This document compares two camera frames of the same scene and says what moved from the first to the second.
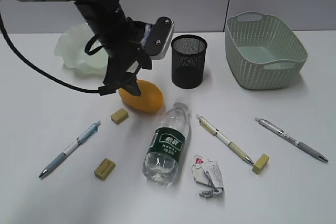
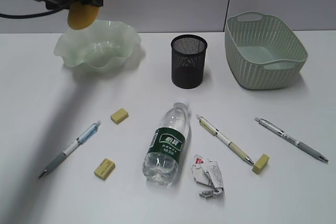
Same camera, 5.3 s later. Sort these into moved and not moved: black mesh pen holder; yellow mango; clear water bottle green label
Moved: yellow mango
Not moved: black mesh pen holder; clear water bottle green label
